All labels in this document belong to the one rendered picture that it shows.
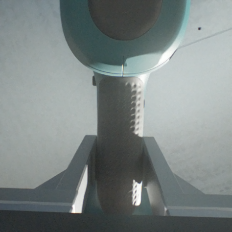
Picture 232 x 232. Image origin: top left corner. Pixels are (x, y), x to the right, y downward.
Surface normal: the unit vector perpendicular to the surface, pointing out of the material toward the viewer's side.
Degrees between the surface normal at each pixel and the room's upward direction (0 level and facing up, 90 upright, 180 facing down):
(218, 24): 90
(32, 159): 90
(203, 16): 90
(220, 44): 90
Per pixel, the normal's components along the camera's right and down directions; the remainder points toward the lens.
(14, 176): -0.02, 0.25
